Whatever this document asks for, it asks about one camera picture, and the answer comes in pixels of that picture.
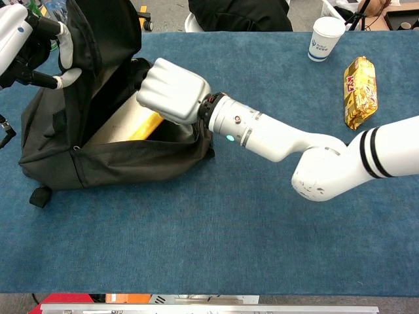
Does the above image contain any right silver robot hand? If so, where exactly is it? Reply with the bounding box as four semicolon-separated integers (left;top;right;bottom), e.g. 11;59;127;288
136;58;211;125

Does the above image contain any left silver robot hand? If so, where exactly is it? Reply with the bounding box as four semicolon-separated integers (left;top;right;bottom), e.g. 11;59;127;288
0;3;82;90

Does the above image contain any white and yellow booklet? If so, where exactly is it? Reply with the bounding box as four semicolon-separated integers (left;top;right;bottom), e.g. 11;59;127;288
88;97;164;143

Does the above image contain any black fabric backpack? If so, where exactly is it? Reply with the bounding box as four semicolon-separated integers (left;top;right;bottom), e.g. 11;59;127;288
18;0;216;209

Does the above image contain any black office chair base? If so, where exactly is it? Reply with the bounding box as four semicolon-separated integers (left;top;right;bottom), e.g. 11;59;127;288
137;11;155;32

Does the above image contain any black jacket on chair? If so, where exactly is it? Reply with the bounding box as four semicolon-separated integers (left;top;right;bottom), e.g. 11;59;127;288
188;0;293;33

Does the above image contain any white paper cup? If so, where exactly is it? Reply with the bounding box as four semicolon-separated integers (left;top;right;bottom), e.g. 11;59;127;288
307;16;346;62

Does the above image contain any blue felt table cloth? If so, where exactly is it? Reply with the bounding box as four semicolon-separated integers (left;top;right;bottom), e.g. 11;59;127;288
0;31;419;297

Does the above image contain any yellow snack packet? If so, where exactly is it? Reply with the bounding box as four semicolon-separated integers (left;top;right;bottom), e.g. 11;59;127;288
342;56;379;131

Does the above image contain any orange box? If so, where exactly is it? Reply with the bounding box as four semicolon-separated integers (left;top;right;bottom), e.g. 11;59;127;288
105;293;153;304

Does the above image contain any red box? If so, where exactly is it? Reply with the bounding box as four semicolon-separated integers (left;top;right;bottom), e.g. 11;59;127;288
32;293;99;314

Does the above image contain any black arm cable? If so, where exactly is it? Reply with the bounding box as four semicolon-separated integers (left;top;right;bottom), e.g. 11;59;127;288
0;114;17;148

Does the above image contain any black camera tripod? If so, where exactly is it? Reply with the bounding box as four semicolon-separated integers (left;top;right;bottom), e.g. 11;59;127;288
345;0;373;32

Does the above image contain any aluminium profile rail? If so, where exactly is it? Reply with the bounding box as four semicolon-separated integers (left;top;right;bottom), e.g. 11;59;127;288
39;303;380;314

